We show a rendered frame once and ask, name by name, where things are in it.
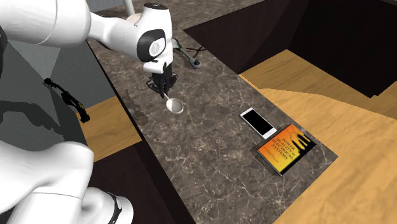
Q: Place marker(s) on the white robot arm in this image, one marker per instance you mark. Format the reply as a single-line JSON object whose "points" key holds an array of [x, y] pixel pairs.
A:
{"points": [[46, 21]]}

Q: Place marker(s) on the orange book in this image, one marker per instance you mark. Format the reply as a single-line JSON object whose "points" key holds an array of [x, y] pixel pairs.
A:
{"points": [[283, 150]]}

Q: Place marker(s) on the dark red thin tool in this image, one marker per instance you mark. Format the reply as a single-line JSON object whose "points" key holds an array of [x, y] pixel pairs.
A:
{"points": [[196, 49]]}

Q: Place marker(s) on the white spoon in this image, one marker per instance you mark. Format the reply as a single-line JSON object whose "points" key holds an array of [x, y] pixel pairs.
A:
{"points": [[174, 105]]}

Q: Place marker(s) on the grey ratchet wrench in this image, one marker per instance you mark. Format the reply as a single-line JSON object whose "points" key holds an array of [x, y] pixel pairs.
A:
{"points": [[189, 57]]}

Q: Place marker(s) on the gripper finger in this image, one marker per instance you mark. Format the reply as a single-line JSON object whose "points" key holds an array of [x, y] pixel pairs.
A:
{"points": [[172, 79], [154, 85]]}

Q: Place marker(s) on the black slender object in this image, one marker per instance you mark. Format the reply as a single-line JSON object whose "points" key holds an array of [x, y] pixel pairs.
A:
{"points": [[69, 99]]}

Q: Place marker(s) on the white pole with round base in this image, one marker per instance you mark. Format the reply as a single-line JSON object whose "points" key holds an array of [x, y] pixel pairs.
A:
{"points": [[128, 7]]}

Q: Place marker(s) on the white phone with black screen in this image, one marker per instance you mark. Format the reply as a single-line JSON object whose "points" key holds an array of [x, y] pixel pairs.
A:
{"points": [[258, 123]]}

